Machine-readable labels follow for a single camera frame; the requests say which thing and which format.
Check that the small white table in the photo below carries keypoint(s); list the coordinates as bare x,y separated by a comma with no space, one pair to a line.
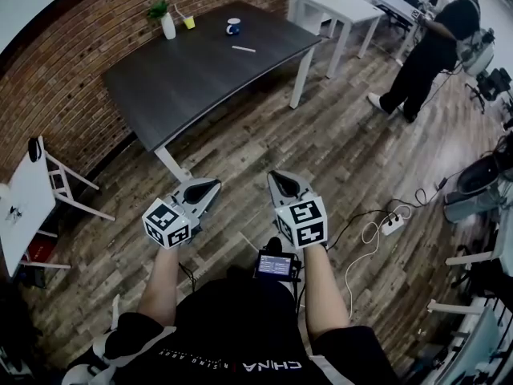
340,6

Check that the white desk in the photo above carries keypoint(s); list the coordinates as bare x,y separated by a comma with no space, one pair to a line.
24,211

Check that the grey round machine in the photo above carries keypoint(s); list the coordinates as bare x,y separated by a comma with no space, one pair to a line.
481,179

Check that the black office chair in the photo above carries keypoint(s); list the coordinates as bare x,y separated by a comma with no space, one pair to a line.
493,82

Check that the white straw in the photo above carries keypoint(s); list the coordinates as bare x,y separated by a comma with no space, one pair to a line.
243,48

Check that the green plant sprig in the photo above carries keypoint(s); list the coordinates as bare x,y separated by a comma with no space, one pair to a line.
158,9

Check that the red box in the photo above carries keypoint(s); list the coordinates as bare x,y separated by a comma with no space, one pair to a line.
40,253

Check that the person's right forearm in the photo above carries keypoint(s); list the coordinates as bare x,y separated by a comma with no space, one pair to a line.
322,291

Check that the white power strip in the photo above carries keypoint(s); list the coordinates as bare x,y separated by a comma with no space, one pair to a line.
393,224

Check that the dark wooden table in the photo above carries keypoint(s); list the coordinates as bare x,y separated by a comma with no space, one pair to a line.
200,74

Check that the white vase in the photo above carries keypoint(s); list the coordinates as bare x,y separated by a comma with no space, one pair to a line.
168,27

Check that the person's black shirt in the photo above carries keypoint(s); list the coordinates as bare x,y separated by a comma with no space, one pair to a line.
240,327

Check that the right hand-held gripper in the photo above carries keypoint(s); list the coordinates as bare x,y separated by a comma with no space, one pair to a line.
304,223

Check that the yellow cup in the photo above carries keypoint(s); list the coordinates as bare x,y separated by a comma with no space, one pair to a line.
189,23

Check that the chest-mounted screen device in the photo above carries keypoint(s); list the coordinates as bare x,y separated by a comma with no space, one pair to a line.
274,264

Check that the person's left forearm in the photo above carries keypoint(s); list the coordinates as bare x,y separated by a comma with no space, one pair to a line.
160,287

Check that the black headset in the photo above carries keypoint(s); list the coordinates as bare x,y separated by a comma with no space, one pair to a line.
34,149

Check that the clear straw with bend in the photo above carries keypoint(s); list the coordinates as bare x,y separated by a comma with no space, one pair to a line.
179,10

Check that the blue and white cup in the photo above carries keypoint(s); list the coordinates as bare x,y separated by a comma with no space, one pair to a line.
233,27

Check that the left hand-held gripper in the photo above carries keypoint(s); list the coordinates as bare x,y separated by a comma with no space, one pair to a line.
166,223

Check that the long white table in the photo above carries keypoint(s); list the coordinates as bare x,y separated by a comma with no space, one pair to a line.
394,0

